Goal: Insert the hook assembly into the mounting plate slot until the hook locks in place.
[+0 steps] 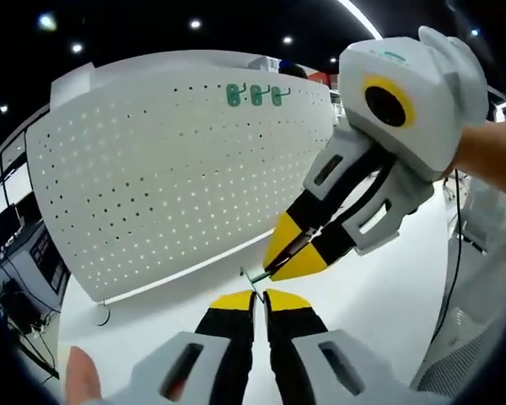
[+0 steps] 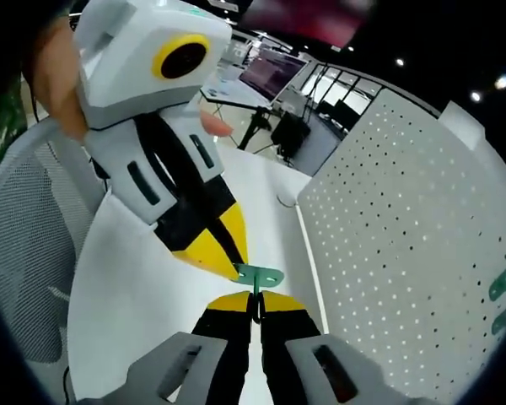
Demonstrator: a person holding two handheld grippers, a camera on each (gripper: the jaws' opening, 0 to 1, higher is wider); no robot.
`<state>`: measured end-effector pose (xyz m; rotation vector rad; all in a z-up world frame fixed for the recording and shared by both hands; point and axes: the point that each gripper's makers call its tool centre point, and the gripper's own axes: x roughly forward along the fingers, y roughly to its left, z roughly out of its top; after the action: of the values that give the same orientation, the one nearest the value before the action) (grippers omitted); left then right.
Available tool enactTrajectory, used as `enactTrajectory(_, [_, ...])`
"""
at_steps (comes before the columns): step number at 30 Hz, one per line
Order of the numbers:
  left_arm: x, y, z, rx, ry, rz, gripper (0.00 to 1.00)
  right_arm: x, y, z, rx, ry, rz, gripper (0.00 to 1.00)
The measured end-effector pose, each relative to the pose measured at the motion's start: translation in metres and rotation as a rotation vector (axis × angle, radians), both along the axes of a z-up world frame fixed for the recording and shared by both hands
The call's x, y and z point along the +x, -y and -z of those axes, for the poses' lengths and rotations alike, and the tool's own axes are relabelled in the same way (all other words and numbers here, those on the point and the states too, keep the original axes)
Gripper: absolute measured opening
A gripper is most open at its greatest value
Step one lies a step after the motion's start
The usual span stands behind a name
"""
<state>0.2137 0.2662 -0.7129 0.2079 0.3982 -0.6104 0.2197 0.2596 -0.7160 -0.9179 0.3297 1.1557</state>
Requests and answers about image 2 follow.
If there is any grey mesh office chair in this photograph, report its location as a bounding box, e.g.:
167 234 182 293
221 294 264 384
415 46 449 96
0 119 111 365

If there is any person's left hand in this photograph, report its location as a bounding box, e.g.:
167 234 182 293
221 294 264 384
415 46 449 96
200 110 233 137

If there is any black tripod stand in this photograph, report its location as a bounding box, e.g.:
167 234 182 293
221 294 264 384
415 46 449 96
237 104 276 152

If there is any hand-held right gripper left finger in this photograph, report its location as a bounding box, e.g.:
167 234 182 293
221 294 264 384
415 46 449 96
78 290 254 405

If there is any group of ceiling spotlights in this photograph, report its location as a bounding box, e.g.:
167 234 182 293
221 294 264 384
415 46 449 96
394 57 506 105

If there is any white perforated mounting plate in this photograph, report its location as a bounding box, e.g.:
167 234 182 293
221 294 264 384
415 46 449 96
277 87 506 402

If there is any monitor with purple screen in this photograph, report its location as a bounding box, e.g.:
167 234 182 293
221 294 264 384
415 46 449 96
238 47 310 103

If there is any green hook assembly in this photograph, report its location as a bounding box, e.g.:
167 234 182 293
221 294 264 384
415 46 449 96
234 262 285 324
490 305 506 335
487 268 506 301

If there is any black office chair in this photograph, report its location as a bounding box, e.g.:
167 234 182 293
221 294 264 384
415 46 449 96
271 111 312 160

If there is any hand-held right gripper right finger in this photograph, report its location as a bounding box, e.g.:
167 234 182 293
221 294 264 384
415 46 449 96
260 291 431 405

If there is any dark red hanging screen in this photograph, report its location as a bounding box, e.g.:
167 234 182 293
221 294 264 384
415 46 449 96
241 0 373 51

